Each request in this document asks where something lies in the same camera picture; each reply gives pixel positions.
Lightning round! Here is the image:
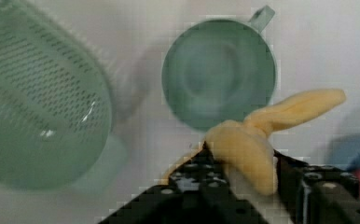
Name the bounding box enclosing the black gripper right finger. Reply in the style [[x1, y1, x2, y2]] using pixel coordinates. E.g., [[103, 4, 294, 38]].
[[274, 151, 360, 224]]

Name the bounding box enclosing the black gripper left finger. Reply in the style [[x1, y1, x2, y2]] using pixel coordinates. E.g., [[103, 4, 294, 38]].
[[98, 145, 269, 224]]

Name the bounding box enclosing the plush peeled banana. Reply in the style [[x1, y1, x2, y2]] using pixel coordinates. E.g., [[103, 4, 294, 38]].
[[159, 89, 346, 196]]

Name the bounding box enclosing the green mug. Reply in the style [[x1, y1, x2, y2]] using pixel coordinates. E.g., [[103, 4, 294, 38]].
[[161, 6, 277, 132]]

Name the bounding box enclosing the blue bowl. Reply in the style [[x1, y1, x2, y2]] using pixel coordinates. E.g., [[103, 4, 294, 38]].
[[326, 134, 360, 172]]

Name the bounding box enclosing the green perforated colander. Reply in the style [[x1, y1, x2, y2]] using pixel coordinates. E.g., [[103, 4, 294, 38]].
[[0, 0, 115, 190]]

